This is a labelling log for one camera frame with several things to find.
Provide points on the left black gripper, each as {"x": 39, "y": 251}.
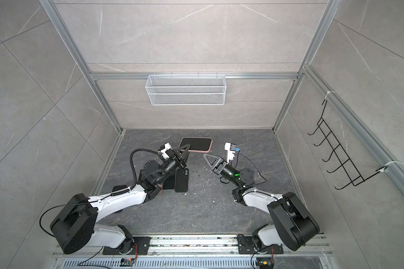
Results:
{"x": 179, "y": 153}

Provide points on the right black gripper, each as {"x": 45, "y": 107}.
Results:
{"x": 220, "y": 167}

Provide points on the black phone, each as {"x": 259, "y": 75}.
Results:
{"x": 196, "y": 143}
{"x": 169, "y": 183}
{"x": 118, "y": 188}

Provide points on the black phone case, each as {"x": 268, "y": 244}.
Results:
{"x": 181, "y": 180}

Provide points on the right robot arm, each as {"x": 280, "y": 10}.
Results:
{"x": 293, "y": 225}

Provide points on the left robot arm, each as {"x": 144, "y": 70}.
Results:
{"x": 77, "y": 225}

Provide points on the white wire mesh basket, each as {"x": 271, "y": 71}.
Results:
{"x": 186, "y": 89}

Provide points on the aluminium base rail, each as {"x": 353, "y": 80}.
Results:
{"x": 217, "y": 251}

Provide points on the black wire hook rack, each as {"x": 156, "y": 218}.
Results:
{"x": 339, "y": 153}

